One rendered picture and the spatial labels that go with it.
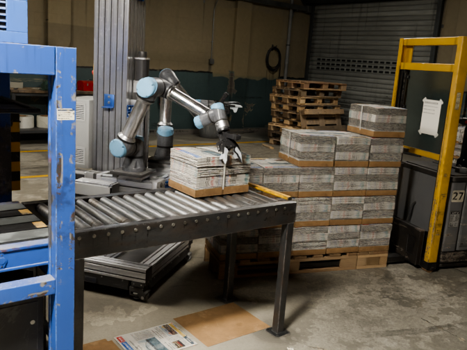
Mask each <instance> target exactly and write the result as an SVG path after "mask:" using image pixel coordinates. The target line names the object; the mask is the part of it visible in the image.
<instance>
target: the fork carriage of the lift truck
mask: <svg viewBox="0 0 467 350"><path fill-rule="evenodd" d="M391 224H392V229H391V230H392V231H391V236H390V240H389V248H388V250H389V251H392V252H393V253H400V254H401V255H403V256H404V259H405V260H407V261H409V262H411V263H412V264H414V265H420V260H421V256H422V250H423V242H424V237H425V229H423V228H420V227H418V226H416V225H414V224H412V223H409V222H407V221H405V220H403V219H401V218H399V217H396V216H395V215H394V216H393V223H391Z"/></svg>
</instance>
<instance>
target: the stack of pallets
mask: <svg viewBox="0 0 467 350"><path fill-rule="evenodd" d="M284 82H287V83H288V84H287V85H284ZM335 85H338V90H335V89H334V86H335ZM346 87H347V84H344V83H330V82H323V81H301V80H288V79H276V85H275V86H272V93H273V94H270V101H271V104H272V106H271V107H270V108H271V114H270V115H272V122H268V137H269V139H270V141H269V144H281V143H280V142H277V141H280V140H281V134H282V130H283V129H282V128H294V129H301V127H302V126H301V125H300V122H301V120H300V116H299V110H303V109H327V106H330V107H332V109H340V107H341V105H338V98H341V93H342V91H346ZM281 90H284V92H281ZM315 92H316V94H315ZM329 92H333V93H334V95H333V96H332V97H329ZM278 97H282V99H278ZM295 99H297V100H295ZM311 99H314V101H311ZM325 99H330V103H325ZM279 104H281V105H283V107H279ZM314 107H316V108H314ZM279 112H283V114H279ZM280 119H284V121H279V120H280ZM277 126H280V128H277ZM276 133H277V134H280V135H276Z"/></svg>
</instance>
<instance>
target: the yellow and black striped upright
mask: <svg viewBox="0 0 467 350"><path fill-rule="evenodd" d="M10 128H11V171H12V191H13V190H20V134H19V113H11V114H10Z"/></svg>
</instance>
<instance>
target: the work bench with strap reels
mask: <svg viewBox="0 0 467 350"><path fill-rule="evenodd" d="M14 88H15V87H11V88H10V95H12V99H13V100H15V101H16V96H37V97H48V91H45V90H39V89H40V88H41V87H23V88H18V89H17V90H14ZM76 96H77V97H83V96H93V81H78V82H77V89H76ZM36 120H37V122H36V123H37V125H34V116H32V115H19V133H48V115H37V119H36Z"/></svg>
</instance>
